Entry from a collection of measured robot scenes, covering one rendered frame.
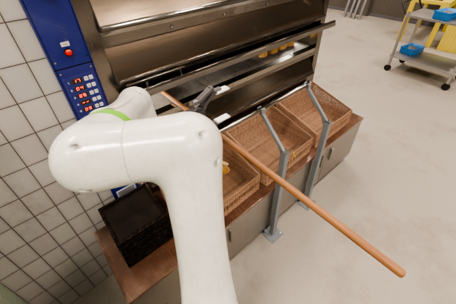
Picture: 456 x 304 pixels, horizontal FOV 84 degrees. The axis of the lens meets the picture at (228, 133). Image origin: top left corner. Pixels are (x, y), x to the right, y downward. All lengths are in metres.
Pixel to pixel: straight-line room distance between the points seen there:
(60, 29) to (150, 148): 0.92
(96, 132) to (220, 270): 0.32
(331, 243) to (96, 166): 2.19
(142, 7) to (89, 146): 1.02
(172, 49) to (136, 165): 1.13
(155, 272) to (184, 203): 1.22
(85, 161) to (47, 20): 0.88
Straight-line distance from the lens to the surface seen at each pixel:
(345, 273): 2.36
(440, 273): 2.69
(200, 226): 0.46
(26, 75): 1.32
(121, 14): 1.34
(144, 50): 1.44
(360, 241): 1.05
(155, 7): 1.40
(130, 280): 1.66
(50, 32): 1.26
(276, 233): 2.37
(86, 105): 1.38
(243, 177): 1.94
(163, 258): 1.66
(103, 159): 0.43
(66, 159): 0.45
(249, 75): 1.97
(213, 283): 0.53
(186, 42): 1.54
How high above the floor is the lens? 2.04
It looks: 39 degrees down
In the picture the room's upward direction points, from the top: 2 degrees counter-clockwise
